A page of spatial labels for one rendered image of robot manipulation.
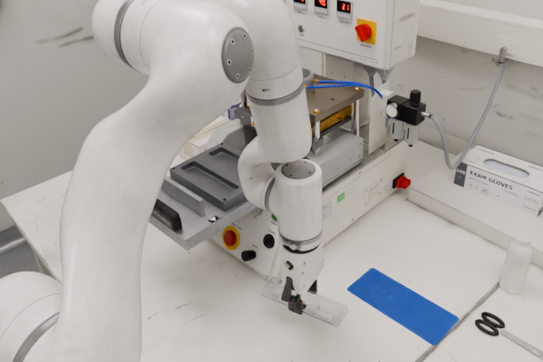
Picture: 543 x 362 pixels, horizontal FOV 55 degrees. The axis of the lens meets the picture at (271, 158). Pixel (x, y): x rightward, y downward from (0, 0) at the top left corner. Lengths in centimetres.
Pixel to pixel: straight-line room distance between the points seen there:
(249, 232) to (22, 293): 70
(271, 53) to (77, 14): 196
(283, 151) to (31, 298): 41
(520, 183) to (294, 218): 70
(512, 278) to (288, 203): 57
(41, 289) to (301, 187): 44
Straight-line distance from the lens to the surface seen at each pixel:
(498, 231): 140
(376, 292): 125
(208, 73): 54
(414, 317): 121
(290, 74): 75
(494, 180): 148
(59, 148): 277
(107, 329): 61
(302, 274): 102
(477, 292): 130
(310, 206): 93
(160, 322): 123
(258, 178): 97
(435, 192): 150
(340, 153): 125
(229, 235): 133
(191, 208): 115
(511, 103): 163
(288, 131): 80
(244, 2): 69
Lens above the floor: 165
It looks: 32 degrees down
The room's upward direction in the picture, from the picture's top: 4 degrees counter-clockwise
